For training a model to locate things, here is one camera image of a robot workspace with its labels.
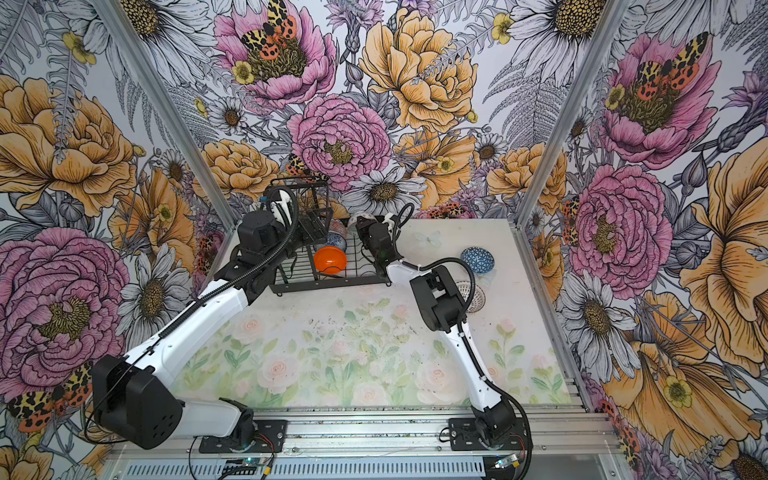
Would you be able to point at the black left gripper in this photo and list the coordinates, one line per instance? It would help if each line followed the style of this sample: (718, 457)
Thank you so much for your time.
(320, 230)

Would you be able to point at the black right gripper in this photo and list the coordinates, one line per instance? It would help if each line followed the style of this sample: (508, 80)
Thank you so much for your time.
(361, 228)

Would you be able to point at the red patterned ceramic bowl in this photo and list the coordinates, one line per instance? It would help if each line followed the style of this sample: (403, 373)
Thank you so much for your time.
(338, 226)

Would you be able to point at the blue floral ceramic bowl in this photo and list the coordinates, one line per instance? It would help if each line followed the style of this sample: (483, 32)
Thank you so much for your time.
(336, 239)

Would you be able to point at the orange plastic bowl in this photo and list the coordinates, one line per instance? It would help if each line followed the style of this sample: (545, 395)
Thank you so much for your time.
(330, 260)

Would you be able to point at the green patterned ceramic bowl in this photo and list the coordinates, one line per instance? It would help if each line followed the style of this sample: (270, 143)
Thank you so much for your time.
(359, 216)

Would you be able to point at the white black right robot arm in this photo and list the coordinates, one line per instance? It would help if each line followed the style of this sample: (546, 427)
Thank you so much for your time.
(443, 291)

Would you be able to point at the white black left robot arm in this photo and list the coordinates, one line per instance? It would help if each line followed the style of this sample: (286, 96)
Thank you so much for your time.
(131, 393)

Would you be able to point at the dark blue patterned bowl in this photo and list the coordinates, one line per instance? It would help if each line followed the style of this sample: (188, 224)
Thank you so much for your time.
(479, 259)

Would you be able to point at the white brown lattice bowl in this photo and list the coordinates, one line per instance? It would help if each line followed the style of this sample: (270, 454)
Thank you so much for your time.
(478, 300)

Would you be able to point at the green circuit board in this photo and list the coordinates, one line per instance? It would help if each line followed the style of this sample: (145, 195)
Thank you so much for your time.
(247, 462)

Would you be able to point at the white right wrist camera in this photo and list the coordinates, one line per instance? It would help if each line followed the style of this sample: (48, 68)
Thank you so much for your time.
(391, 220)

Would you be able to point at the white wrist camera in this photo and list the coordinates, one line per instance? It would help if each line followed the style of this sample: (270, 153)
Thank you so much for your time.
(391, 220)
(280, 204)

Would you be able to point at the black wire dish rack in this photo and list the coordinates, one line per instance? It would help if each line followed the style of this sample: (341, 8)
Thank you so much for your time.
(297, 272)

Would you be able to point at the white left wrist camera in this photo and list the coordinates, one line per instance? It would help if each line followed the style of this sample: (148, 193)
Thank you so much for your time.
(280, 204)

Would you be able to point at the left aluminium corner post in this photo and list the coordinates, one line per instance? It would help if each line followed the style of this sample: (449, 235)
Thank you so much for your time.
(135, 54)

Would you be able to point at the aluminium corner post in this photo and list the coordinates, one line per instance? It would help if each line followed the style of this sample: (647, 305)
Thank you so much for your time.
(135, 54)
(607, 29)

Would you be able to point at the right aluminium corner post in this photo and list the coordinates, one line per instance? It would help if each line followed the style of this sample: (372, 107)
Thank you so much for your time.
(607, 29)

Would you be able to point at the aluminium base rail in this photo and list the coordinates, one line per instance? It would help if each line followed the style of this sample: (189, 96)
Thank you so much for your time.
(388, 444)

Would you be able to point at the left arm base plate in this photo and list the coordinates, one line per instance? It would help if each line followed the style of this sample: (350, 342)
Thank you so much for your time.
(265, 436)

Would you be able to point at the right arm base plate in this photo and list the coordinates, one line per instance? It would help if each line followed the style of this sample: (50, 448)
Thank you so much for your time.
(464, 436)

